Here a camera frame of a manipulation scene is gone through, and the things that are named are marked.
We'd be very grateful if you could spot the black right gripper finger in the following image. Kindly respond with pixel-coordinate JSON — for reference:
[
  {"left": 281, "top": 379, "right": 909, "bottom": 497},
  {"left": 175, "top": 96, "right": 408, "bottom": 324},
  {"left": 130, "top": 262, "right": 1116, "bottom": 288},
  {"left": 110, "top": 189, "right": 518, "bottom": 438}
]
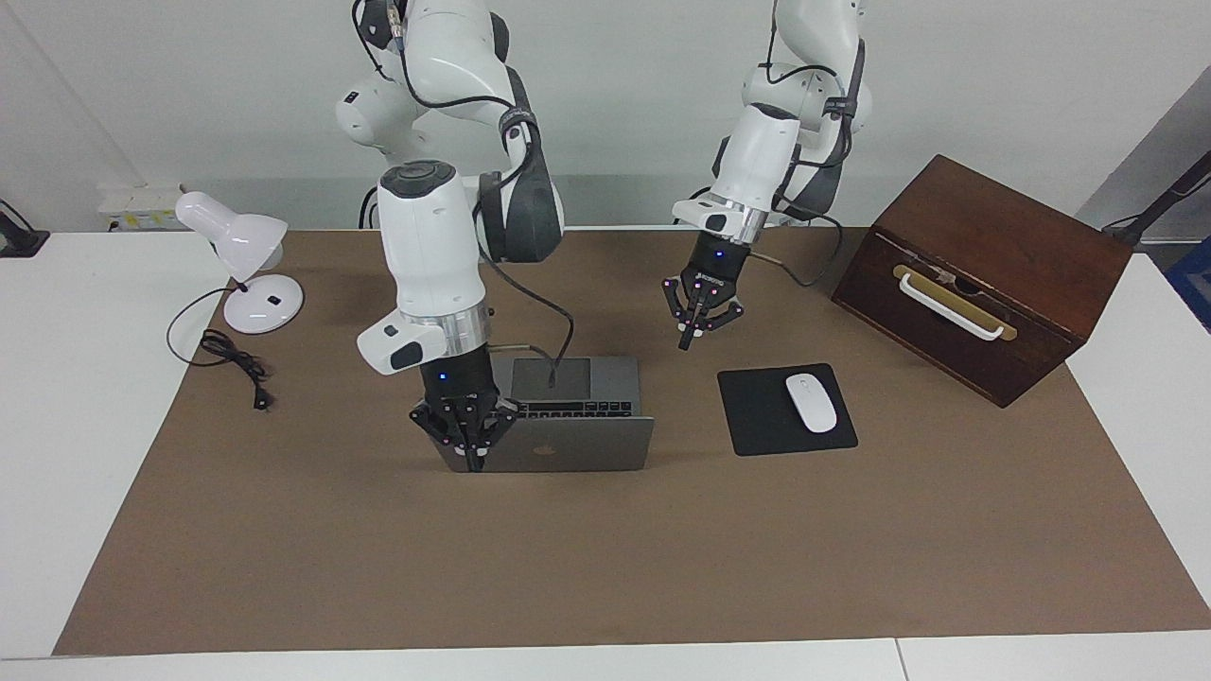
[
  {"left": 408, "top": 399, "right": 477, "bottom": 474},
  {"left": 473, "top": 397, "right": 520, "bottom": 472}
]

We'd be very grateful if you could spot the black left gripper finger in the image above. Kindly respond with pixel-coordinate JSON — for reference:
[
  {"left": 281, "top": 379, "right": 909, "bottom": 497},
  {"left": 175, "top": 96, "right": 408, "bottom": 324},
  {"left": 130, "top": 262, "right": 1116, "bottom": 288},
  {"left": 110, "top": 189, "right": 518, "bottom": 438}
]
[
  {"left": 661, "top": 276, "right": 703, "bottom": 352},
  {"left": 695, "top": 284, "right": 746, "bottom": 338}
]

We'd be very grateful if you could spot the grey aluminium laptop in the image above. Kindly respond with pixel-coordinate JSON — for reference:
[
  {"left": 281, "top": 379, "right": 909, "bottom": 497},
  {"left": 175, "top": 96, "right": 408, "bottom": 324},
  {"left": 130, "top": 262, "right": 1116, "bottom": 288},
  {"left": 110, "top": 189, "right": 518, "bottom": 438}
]
[{"left": 430, "top": 357, "right": 656, "bottom": 474}]

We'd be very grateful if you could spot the black mouse pad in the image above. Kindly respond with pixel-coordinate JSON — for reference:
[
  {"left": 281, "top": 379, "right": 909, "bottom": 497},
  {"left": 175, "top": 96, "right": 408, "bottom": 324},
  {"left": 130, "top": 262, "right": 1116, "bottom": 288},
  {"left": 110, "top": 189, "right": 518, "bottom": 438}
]
[{"left": 717, "top": 363, "right": 859, "bottom": 457}]

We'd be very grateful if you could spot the white computer mouse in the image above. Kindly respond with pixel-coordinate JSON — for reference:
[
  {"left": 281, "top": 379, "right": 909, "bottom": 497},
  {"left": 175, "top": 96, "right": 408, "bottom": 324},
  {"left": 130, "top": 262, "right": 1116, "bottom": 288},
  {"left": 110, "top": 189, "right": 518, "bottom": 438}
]
[{"left": 785, "top": 374, "right": 839, "bottom": 434}]

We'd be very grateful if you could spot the brown paper table cover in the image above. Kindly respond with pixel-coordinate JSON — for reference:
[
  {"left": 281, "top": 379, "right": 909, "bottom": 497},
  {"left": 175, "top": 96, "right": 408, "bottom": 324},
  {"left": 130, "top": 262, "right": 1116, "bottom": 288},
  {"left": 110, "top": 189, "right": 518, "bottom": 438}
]
[{"left": 52, "top": 227, "right": 1211, "bottom": 656}]

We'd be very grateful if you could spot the white desk lamp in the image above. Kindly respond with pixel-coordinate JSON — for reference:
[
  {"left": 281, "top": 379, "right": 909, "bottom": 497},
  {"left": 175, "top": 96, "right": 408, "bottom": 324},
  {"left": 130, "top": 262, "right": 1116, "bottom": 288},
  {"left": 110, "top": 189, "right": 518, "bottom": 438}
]
[{"left": 175, "top": 191, "right": 306, "bottom": 335}]

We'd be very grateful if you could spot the dark brown wooden box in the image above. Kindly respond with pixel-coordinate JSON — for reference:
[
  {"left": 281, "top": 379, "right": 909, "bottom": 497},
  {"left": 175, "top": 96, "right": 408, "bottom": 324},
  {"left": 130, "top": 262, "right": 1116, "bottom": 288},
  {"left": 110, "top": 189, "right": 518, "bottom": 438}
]
[{"left": 831, "top": 154, "right": 1133, "bottom": 409}]

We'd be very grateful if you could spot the white power strip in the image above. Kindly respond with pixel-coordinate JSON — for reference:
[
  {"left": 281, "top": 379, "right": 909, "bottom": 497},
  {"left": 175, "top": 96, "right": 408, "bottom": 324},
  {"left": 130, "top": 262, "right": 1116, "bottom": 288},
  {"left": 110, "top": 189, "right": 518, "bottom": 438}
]
[{"left": 97, "top": 183, "right": 185, "bottom": 233}]

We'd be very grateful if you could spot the black stand pole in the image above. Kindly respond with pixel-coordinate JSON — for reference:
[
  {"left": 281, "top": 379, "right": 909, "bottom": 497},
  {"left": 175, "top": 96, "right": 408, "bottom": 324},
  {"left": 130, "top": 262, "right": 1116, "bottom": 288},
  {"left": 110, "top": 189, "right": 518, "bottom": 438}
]
[{"left": 1102, "top": 151, "right": 1211, "bottom": 249}]

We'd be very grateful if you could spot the black table clamp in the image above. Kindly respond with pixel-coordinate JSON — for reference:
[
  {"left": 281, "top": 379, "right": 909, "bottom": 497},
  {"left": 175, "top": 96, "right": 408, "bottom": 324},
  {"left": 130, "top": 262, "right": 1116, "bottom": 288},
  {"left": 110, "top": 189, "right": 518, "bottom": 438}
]
[{"left": 0, "top": 201, "right": 50, "bottom": 258}]

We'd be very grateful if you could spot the blue crate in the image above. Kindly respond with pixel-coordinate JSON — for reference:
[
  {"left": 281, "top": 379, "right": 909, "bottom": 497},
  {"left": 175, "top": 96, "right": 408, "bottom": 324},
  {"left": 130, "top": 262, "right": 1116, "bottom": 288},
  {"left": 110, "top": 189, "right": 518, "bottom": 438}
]
[{"left": 1166, "top": 236, "right": 1211, "bottom": 332}]

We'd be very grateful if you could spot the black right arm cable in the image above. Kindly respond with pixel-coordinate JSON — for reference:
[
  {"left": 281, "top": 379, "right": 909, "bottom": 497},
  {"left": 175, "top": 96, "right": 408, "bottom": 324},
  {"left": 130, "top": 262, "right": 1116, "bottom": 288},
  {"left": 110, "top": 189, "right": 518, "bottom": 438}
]
[{"left": 352, "top": 0, "right": 575, "bottom": 391}]

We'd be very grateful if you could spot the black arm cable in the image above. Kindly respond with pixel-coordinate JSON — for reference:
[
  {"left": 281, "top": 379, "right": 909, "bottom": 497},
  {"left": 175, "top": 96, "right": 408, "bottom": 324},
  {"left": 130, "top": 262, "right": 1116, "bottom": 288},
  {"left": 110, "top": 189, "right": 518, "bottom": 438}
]
[
  {"left": 352, "top": 0, "right": 575, "bottom": 391},
  {"left": 757, "top": 0, "right": 867, "bottom": 288}
]

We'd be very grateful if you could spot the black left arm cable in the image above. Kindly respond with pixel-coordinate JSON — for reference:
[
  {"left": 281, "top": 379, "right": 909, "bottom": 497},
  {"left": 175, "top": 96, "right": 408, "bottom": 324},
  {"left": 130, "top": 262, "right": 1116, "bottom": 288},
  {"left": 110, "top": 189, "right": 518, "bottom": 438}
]
[{"left": 757, "top": 0, "right": 867, "bottom": 288}]

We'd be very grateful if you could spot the black lamp power cable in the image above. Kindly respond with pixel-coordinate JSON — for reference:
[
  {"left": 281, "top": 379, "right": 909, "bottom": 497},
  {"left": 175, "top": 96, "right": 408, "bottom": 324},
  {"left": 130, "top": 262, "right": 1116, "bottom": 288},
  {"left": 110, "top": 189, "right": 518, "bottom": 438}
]
[{"left": 167, "top": 287, "right": 275, "bottom": 412}]

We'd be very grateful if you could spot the white box handle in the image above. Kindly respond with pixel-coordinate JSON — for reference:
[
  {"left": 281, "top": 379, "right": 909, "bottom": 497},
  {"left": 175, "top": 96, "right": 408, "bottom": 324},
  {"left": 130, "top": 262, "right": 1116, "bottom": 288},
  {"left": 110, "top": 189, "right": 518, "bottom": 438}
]
[{"left": 899, "top": 272, "right": 1006, "bottom": 341}]

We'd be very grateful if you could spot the gold handle plate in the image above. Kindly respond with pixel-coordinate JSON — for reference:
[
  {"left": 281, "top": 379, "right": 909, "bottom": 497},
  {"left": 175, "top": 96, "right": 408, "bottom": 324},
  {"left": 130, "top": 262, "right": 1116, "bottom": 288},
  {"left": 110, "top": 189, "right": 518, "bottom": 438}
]
[{"left": 892, "top": 264, "right": 1019, "bottom": 342}]

